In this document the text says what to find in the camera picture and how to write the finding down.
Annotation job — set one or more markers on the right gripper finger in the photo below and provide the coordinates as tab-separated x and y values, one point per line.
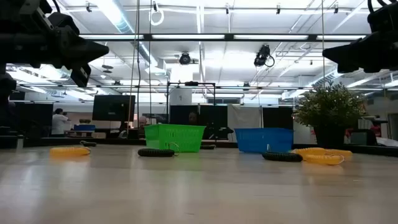
363	58
363	45

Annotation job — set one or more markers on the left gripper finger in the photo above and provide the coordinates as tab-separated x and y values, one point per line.
85	45
85	57

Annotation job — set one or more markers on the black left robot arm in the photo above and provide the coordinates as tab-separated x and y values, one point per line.
18	46

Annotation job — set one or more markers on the black round ceiling lamp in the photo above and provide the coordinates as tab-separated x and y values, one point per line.
107	67

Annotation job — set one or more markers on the black computer monitor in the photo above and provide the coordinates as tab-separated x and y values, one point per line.
113	108

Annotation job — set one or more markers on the green potted plant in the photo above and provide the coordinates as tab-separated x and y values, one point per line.
329	109

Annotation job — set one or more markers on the blue storage bin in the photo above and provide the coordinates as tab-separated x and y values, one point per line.
84	127

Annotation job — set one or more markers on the person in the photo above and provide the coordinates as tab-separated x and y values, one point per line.
193	118
59	123
142	122

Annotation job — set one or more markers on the black partition panel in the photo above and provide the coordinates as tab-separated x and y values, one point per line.
214	115
276	117
34	119

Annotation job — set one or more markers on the white sign box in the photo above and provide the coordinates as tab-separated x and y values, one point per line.
181	97

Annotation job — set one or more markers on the black beam with light strips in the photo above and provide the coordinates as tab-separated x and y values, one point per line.
192	37

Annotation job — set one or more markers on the green plastic basket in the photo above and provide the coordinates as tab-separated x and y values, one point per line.
174	137

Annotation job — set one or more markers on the blue plastic basket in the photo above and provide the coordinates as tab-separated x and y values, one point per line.
264	138

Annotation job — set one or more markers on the white hanging cloth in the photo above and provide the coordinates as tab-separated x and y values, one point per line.
244	116

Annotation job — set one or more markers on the silver ventilation duct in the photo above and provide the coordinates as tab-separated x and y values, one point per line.
326	79
31	74

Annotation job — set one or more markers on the black metal frame stand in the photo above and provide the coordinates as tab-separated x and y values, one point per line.
191	83

